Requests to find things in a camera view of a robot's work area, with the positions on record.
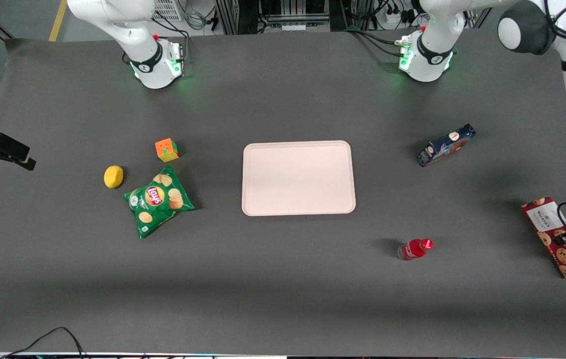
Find thin black cable loop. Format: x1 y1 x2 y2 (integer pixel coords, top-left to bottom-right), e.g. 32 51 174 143
0 327 86 359

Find white perforated box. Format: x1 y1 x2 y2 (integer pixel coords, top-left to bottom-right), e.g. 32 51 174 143
153 0 184 22

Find green Lays chips bag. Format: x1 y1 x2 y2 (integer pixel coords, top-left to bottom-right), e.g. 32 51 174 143
124 166 195 239

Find grey coiled cable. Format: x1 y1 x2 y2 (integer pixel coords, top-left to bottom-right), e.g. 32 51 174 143
184 7 207 32

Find red cookie box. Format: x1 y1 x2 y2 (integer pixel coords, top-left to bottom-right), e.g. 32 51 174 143
521 196 566 280

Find red drink bottle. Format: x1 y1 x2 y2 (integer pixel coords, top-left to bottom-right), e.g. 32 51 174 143
397 238 434 262

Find black left base cables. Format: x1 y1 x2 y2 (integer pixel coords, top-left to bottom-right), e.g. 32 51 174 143
344 27 413 59

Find yellow lemon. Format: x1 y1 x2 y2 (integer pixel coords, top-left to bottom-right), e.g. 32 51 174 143
104 165 124 189

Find orange Rubik's cube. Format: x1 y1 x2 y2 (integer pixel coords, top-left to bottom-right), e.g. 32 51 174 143
155 138 180 163

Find white power strip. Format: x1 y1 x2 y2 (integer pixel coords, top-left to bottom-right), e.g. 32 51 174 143
384 6 414 26

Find black right base cable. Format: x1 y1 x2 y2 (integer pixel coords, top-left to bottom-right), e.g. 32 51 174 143
151 12 190 64

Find white rectangular tray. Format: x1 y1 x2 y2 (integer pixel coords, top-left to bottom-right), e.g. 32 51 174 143
241 140 357 217

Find blue cookie box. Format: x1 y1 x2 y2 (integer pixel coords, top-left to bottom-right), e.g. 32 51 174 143
417 123 477 168

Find dark grey table mat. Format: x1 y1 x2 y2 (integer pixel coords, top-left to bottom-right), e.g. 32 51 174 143
0 25 566 357

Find metal equipment rack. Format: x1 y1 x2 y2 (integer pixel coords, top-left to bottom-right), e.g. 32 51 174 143
214 0 379 35

